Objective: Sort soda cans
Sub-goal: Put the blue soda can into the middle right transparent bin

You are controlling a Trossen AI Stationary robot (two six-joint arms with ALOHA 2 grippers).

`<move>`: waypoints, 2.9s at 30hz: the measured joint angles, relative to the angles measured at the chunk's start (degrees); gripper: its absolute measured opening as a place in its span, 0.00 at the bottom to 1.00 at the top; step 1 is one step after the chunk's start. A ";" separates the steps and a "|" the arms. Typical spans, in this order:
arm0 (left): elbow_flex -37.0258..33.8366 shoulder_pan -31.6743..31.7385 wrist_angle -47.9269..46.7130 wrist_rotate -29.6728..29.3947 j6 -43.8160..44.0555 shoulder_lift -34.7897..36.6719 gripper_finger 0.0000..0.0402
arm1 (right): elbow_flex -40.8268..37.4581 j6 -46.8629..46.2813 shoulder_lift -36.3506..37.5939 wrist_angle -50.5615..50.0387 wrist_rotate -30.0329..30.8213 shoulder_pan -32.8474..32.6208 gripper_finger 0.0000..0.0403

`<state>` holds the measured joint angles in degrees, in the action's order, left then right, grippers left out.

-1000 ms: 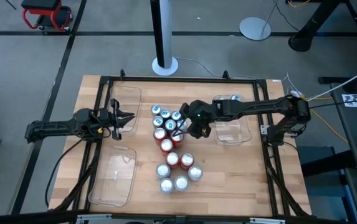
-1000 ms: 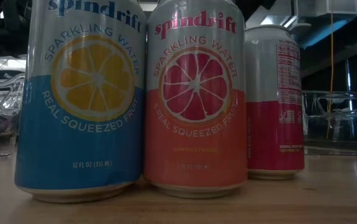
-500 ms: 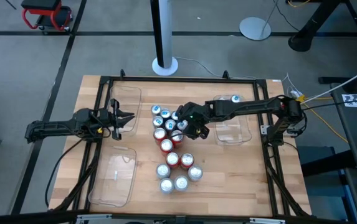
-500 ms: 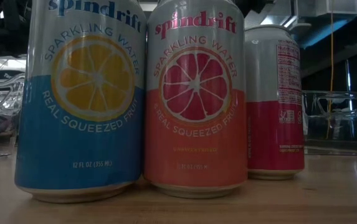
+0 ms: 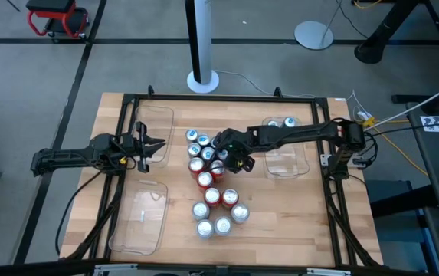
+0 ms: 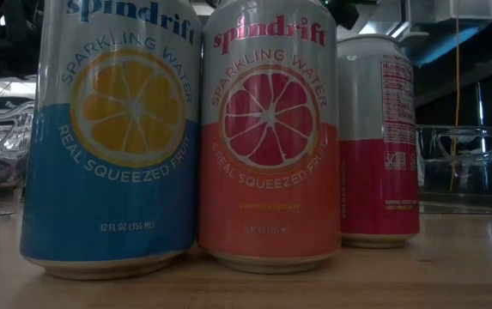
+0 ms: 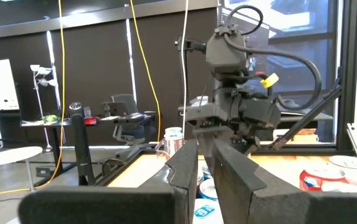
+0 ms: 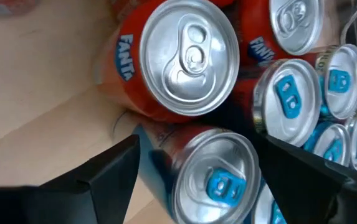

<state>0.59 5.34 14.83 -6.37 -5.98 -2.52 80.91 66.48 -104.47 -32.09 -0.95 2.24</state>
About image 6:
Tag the white ceiling duct box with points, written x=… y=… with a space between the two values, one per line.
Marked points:
x=451 y=8

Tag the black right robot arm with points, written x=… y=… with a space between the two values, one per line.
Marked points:
x=348 y=13

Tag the orange grapefruit Spindrift can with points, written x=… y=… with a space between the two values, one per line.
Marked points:
x=269 y=206

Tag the shiny vertical pole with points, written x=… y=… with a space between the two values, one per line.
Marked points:
x=480 y=103

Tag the pink white Spindrift can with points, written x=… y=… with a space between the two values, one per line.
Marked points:
x=374 y=184

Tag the black softbox light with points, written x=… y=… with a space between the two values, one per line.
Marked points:
x=9 y=103

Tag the blue lemon Spindrift can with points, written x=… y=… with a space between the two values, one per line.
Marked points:
x=110 y=193

